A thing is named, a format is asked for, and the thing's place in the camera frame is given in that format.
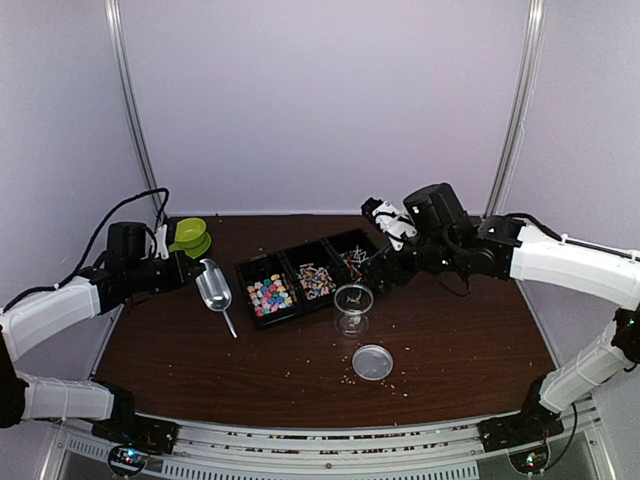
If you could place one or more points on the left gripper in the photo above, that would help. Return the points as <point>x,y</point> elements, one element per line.
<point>180,260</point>

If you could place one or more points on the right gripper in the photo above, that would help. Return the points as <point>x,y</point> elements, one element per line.
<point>378,277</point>

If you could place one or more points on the clear plastic jar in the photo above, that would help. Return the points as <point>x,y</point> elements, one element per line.
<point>353,303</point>

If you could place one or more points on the metal scoop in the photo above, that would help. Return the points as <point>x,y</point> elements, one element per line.
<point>215,292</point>

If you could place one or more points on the black three-compartment candy tray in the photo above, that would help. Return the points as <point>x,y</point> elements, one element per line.
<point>322,252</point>

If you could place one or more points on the pile of star candies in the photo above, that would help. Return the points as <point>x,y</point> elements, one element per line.
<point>270,296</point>

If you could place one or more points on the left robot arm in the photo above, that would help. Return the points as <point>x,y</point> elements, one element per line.
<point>50,338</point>

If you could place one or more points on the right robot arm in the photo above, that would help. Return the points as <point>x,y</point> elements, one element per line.
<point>584,296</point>

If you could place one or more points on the pile of stick candies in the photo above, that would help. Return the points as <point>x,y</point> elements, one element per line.
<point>354,260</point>

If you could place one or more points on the green plate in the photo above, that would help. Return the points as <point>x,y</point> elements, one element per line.
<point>194,252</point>

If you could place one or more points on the green bowl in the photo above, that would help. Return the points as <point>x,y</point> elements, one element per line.
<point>189,232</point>

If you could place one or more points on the pile of swirl lollipops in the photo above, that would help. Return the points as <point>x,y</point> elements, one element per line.
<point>316,281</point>

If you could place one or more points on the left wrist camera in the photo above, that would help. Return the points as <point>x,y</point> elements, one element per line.
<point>159,246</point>

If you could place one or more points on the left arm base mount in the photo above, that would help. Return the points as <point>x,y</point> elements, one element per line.
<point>140,435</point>

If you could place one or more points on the front aluminium rail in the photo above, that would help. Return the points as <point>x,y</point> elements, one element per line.
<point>443,450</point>

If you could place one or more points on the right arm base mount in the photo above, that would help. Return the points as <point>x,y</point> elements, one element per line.
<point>532,423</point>

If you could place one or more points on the left aluminium frame post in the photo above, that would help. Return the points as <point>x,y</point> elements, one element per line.
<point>116,33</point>

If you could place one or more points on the aluminium frame post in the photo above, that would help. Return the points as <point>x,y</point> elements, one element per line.
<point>524,92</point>
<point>116,33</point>

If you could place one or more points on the right aluminium frame post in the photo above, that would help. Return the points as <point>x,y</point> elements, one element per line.
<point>524,92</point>

